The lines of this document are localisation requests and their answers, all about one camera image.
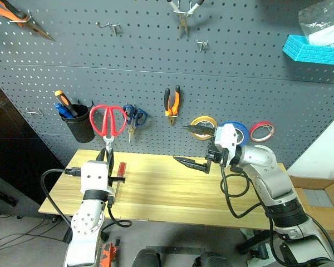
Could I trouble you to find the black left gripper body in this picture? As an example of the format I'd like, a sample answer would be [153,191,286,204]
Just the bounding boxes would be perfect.
[108,175,126,185]

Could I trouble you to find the black table foot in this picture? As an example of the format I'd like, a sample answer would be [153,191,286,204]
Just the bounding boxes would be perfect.
[236,228,271,260]

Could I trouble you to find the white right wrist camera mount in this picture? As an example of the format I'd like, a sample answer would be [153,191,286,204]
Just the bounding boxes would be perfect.
[213,123,239,165]

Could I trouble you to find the long metal pegboard hook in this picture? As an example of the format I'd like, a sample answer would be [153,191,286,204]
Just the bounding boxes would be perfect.
[96,22,121,36]

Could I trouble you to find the dark rounded shape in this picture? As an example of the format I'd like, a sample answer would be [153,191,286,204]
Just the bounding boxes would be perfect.
[135,249,161,267]

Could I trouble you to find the red tape roll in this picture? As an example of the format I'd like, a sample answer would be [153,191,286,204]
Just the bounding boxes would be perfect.
[249,120,275,144]

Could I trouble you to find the orange black screwdriver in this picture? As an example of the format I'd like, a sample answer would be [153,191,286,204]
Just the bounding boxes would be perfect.
[54,90,78,117]

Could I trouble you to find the red handled scissors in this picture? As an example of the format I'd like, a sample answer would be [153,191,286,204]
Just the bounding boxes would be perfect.
[89,105,128,157]

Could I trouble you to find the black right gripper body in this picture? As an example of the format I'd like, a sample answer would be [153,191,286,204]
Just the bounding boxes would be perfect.
[207,139,229,167]

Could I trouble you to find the red handled screwdriver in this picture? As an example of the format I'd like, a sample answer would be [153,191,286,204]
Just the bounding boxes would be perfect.
[111,162,128,205]

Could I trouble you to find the blue handled scissors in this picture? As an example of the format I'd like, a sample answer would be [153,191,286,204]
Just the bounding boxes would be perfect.
[122,102,149,143]

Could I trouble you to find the black flat bar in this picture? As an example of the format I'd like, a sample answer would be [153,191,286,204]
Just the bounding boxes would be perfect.
[146,246,205,255]

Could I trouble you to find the brown cardboard box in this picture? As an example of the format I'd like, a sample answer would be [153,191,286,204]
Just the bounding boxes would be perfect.
[288,175,334,241]

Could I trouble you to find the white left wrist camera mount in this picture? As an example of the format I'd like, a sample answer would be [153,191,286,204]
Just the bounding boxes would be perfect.
[80,160,114,195]

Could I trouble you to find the grey perforated pegboard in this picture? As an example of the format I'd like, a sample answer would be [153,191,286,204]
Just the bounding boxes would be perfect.
[0,0,334,169]

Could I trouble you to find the yellow tape roll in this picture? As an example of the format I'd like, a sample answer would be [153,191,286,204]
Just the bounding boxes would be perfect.
[190,116,218,141]

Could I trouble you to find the black white handled pliers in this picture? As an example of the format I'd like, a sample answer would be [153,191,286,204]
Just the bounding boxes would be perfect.
[166,0,205,39]

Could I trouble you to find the orange black pliers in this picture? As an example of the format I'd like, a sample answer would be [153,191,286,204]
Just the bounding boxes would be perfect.
[163,85,181,126]

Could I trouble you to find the black plastic cup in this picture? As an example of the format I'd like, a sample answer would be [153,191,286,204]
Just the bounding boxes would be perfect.
[60,104,96,144]

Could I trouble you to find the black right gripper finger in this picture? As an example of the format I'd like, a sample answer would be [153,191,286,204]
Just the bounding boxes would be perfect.
[183,124,217,136]
[173,156,212,175]

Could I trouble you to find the orange black device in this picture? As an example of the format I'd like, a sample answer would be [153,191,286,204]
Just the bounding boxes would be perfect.
[100,238,121,267]

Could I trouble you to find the blue plastic basket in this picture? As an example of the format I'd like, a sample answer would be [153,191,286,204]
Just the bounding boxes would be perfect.
[282,34,334,67]

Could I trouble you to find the grey foam pad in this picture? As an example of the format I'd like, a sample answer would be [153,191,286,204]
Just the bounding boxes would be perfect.
[302,187,334,208]

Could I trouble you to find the blue tape roll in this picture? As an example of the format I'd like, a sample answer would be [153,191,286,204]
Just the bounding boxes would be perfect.
[219,120,250,146]

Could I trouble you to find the orange long nose pliers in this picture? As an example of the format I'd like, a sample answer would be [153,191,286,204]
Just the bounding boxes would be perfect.
[0,0,56,42]

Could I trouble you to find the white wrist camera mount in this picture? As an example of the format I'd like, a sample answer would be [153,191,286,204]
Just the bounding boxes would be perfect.
[213,123,239,165]
[80,160,114,195]

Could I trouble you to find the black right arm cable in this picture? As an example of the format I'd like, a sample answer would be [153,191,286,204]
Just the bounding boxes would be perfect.
[219,150,284,267]

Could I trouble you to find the black floor cable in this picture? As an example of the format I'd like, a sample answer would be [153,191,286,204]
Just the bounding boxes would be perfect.
[0,211,71,251]

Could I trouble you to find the blue handled screwdriver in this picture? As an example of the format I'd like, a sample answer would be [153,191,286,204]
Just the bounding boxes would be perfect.
[55,102,73,119]

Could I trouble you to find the clear plastic bag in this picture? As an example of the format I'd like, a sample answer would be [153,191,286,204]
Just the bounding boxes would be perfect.
[298,2,334,47]

